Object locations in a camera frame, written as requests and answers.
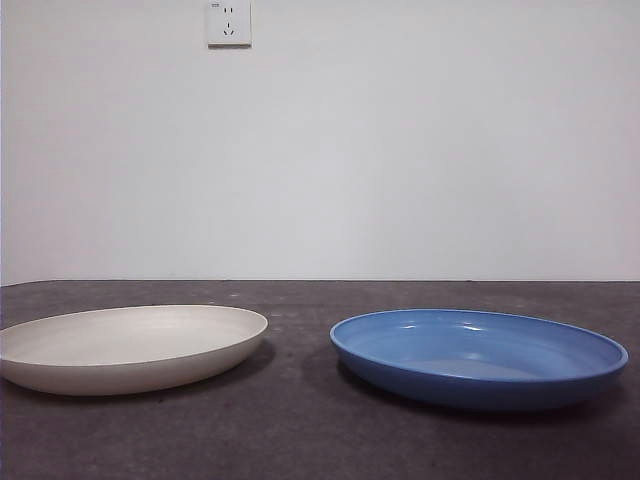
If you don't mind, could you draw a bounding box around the white wall socket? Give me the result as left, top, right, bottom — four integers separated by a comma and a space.
207, 0, 253, 50

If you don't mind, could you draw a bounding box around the white round plate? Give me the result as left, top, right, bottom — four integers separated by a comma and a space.
0, 303, 270, 397

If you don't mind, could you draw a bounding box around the blue round plate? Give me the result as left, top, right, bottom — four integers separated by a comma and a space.
329, 307, 630, 412

